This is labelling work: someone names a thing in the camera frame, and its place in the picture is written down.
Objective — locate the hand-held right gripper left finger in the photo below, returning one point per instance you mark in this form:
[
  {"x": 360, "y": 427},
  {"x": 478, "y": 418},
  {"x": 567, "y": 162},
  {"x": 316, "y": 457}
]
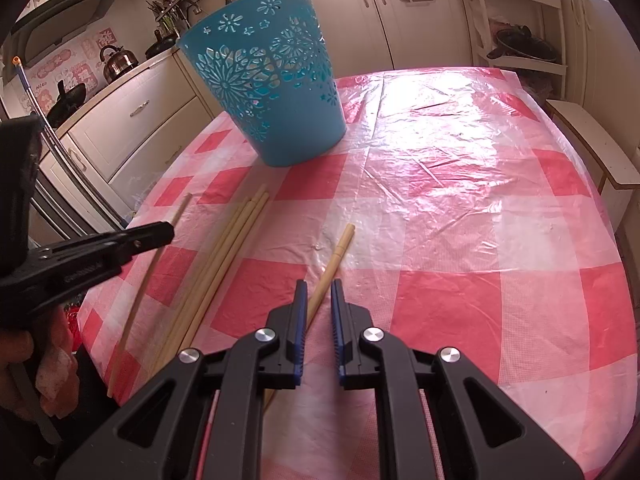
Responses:
[{"x": 300, "y": 332}]

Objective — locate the cream sink cabinets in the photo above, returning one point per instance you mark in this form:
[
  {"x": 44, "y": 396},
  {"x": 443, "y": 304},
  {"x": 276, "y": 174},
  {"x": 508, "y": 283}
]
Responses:
[{"x": 350, "y": 15}]

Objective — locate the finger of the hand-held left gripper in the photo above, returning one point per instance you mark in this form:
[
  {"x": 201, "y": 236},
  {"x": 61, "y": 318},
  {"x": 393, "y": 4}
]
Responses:
[{"x": 125, "y": 244}]

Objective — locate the thin wooden chopstick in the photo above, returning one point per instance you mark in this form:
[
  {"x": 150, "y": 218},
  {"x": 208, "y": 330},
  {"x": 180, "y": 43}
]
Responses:
[{"x": 145, "y": 292}]

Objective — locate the black frying pan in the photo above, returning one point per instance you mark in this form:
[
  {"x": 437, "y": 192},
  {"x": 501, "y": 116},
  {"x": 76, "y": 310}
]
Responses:
[{"x": 160, "y": 47}]

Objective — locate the dark wok with lid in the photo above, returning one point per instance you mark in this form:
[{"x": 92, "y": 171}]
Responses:
[{"x": 525, "y": 45}]

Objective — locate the pink wall stickers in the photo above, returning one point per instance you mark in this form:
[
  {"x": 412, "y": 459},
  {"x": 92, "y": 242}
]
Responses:
[{"x": 90, "y": 45}]

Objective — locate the range hood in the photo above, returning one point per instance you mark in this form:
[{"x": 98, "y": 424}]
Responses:
[{"x": 60, "y": 15}]

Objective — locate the wooden stool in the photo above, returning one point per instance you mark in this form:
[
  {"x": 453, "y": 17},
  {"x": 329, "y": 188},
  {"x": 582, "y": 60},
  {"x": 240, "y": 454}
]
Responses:
[{"x": 595, "y": 135}]

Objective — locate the cream drawer cabinet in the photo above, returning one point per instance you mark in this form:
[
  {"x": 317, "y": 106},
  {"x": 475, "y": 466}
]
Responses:
[{"x": 140, "y": 110}]

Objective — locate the metal kettle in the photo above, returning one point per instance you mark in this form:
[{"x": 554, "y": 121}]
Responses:
[{"x": 120, "y": 62}]

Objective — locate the person's left hand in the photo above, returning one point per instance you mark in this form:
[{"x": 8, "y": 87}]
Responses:
[{"x": 52, "y": 342}]

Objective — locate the pink checkered plastic tablecloth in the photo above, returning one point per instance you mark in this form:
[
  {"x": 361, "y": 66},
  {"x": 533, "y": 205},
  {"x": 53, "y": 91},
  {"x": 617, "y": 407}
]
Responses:
[{"x": 450, "y": 210}]

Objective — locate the black wok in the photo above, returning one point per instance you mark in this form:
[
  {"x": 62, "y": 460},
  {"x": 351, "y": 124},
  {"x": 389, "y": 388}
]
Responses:
[{"x": 65, "y": 105}]

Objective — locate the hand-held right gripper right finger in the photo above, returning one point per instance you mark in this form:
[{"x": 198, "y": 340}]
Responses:
[{"x": 337, "y": 332}]

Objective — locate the cream side cabinets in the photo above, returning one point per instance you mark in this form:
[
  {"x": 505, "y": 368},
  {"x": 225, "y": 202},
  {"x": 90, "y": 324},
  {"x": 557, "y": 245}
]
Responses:
[{"x": 595, "y": 35}]

